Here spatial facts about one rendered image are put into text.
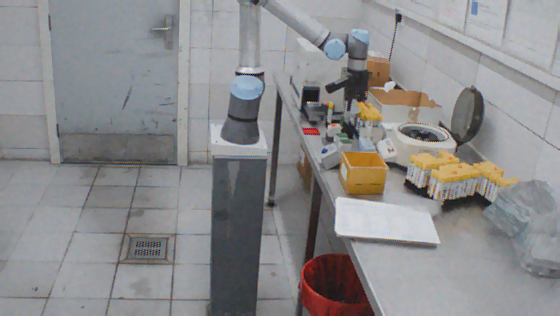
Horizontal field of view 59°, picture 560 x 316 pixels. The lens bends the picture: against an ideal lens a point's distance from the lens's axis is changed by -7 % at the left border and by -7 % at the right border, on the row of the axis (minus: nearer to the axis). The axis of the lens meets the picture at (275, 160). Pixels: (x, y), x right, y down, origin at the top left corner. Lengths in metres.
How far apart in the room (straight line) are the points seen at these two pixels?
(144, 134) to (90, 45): 0.74
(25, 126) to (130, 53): 0.99
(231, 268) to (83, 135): 2.05
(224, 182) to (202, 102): 1.87
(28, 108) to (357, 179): 2.82
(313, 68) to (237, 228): 0.83
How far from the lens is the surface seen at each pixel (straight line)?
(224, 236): 2.13
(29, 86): 4.00
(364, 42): 2.04
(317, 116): 2.34
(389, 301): 1.32
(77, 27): 3.74
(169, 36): 3.65
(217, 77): 3.78
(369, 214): 1.64
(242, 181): 2.01
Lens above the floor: 1.67
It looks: 24 degrees down
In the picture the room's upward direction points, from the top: 5 degrees clockwise
